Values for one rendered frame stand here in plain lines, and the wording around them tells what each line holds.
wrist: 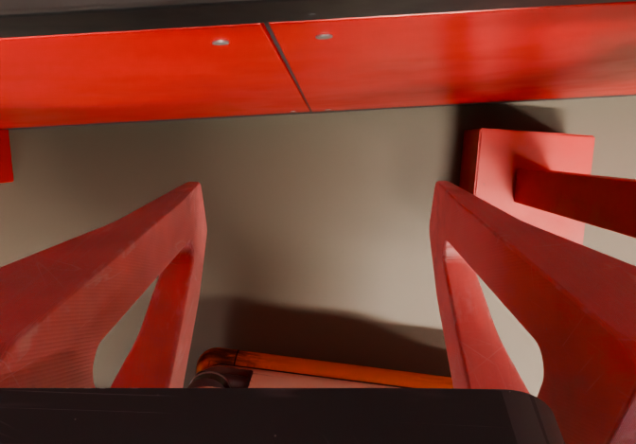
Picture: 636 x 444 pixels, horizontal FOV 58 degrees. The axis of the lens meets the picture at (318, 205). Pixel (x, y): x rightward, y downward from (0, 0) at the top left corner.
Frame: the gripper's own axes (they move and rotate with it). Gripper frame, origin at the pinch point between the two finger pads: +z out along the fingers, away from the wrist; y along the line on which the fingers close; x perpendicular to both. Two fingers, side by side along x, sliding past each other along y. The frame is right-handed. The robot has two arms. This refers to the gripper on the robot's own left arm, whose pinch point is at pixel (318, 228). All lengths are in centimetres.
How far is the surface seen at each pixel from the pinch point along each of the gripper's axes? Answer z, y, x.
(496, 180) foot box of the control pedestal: 74, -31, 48
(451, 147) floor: 88, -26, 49
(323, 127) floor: 90, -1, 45
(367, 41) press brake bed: 25.1, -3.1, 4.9
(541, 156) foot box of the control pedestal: 76, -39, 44
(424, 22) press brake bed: 21.0, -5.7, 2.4
